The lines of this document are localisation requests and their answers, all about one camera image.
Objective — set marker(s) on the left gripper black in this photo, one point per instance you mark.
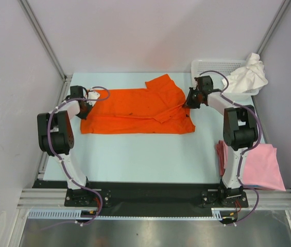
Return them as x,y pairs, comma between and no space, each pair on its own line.
84,116

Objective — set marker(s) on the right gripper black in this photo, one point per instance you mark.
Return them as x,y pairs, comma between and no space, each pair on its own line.
189,103

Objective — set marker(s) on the orange t shirt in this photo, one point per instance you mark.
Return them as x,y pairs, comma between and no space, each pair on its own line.
155,109

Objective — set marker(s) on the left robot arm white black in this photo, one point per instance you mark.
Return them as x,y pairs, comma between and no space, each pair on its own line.
56,138

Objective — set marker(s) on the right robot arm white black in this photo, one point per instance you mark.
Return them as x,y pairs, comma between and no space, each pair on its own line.
240,134

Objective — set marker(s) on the white plastic basket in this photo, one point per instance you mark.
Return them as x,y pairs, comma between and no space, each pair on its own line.
225,67

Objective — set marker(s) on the white t shirt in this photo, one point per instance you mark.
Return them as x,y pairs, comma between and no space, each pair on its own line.
251,76

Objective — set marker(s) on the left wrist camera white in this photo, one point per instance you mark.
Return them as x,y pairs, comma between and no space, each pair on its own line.
92,97

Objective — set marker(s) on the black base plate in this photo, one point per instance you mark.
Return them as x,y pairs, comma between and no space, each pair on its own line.
158,200

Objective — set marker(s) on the white slotted cable duct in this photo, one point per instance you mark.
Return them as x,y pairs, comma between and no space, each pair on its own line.
80,214

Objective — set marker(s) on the aluminium frame rail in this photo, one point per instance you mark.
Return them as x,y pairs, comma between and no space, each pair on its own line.
54,199

